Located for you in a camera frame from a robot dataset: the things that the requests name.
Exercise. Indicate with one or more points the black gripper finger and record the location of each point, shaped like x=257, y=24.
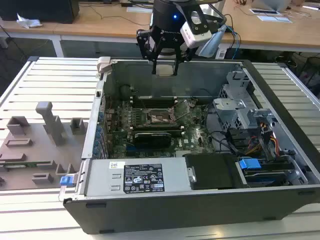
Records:
x=146, y=42
x=183, y=55

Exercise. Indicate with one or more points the silver CPU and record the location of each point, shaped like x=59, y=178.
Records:
x=165, y=70

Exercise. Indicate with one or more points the CPU socket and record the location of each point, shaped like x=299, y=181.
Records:
x=158, y=119

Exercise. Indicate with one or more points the black drive bay cover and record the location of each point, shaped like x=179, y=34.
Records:
x=212, y=172

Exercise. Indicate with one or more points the pale blue teach pendant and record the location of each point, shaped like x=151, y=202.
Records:
x=211, y=46

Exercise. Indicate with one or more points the white power adapter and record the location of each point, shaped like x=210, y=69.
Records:
x=221, y=53

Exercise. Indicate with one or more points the black power adapter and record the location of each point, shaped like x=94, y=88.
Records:
x=126, y=4

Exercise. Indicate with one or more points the wooden desk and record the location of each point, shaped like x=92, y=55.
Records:
x=100, y=30

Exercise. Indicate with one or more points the metal disk bay cage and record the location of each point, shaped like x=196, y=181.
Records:
x=228, y=110

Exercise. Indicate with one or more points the green motherboard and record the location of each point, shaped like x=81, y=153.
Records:
x=197, y=140

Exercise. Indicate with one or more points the black graphics card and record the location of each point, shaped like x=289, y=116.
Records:
x=152, y=141

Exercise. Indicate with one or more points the silver chipset heatsink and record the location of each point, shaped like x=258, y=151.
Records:
x=184, y=153

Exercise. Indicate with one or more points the grey laptop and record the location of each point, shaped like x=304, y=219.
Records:
x=272, y=5

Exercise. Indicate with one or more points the black computer tower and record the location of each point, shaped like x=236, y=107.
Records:
x=37, y=10

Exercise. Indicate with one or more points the crumpled white paper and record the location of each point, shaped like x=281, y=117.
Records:
x=28, y=23

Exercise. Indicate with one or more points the blue disk carrier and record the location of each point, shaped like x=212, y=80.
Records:
x=250, y=166

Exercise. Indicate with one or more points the silver power supply unit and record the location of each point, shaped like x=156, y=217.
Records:
x=105, y=175

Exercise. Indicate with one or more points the grey parts rack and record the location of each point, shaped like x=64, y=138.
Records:
x=37, y=152

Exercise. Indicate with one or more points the black PC case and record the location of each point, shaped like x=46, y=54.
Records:
x=175, y=212

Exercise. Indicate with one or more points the blue release latch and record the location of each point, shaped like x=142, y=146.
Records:
x=66, y=181

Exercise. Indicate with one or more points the green RAM stick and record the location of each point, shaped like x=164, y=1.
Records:
x=25, y=165

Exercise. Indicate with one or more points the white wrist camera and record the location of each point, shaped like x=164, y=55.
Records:
x=192, y=35

